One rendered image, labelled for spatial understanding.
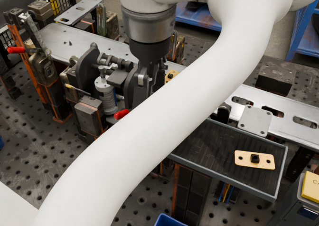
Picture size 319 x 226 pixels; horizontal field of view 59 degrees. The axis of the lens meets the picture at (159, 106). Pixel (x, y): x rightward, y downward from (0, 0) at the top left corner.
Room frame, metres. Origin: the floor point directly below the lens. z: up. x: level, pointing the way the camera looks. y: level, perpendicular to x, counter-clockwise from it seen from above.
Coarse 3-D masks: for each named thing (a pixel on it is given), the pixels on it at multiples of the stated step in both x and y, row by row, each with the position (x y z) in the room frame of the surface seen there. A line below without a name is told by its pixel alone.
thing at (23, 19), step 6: (30, 12) 0.87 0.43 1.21; (24, 18) 0.83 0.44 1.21; (30, 18) 0.85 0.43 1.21; (24, 24) 0.83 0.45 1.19; (30, 24) 0.84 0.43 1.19; (30, 30) 0.84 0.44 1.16; (36, 30) 0.85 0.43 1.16; (30, 36) 0.85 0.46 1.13; (36, 36) 0.84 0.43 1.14; (36, 42) 0.85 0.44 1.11; (42, 42) 0.86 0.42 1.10; (42, 48) 0.85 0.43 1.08
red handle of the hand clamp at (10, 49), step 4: (8, 48) 0.76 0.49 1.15; (12, 48) 0.76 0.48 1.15; (16, 48) 0.77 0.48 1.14; (20, 48) 0.79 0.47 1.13; (24, 48) 0.80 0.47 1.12; (28, 48) 0.81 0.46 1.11; (32, 48) 0.83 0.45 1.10; (36, 48) 0.84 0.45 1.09; (40, 48) 0.86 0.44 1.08; (8, 52) 0.76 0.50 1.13; (12, 52) 0.75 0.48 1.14; (16, 52) 0.77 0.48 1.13; (20, 52) 0.78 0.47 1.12; (24, 52) 0.79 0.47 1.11; (28, 52) 0.81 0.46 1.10; (32, 52) 0.82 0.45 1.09; (36, 52) 0.83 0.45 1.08; (40, 52) 0.85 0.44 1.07
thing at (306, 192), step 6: (306, 174) 0.29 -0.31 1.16; (312, 174) 0.29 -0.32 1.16; (306, 180) 0.28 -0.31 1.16; (312, 180) 0.28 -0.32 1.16; (318, 180) 0.28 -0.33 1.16; (306, 186) 0.27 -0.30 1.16; (312, 186) 0.27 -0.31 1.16; (318, 186) 0.27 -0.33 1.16; (306, 192) 0.25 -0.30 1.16; (312, 192) 0.25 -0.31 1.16; (318, 192) 0.25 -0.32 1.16; (312, 198) 0.24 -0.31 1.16; (318, 198) 0.24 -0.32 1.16
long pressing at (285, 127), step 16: (48, 32) 1.09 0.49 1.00; (64, 32) 1.09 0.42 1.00; (80, 32) 1.09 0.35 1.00; (64, 48) 0.96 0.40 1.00; (80, 48) 0.96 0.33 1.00; (112, 48) 0.96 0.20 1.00; (128, 48) 0.96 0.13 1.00; (112, 64) 0.86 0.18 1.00; (176, 64) 0.87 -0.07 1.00; (240, 96) 0.68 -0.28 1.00; (256, 96) 0.68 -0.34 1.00; (272, 96) 0.68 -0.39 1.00; (240, 112) 0.61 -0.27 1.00; (288, 112) 0.61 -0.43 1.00; (304, 112) 0.61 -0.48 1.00; (272, 128) 0.54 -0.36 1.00; (288, 128) 0.54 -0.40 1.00; (304, 128) 0.54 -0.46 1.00; (304, 144) 0.48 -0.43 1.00
